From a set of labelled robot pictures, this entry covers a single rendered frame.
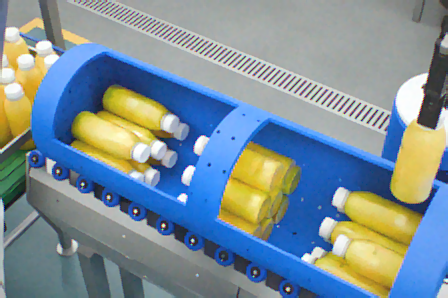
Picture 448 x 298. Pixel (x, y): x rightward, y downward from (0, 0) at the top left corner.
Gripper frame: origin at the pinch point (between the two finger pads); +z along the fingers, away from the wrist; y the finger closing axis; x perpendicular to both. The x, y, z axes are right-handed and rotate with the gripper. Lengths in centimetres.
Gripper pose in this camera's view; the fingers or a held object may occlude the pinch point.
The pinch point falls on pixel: (436, 99)
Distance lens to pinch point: 102.0
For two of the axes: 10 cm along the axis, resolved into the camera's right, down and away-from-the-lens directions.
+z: 0.0, 7.1, 7.0
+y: 5.3, -5.9, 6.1
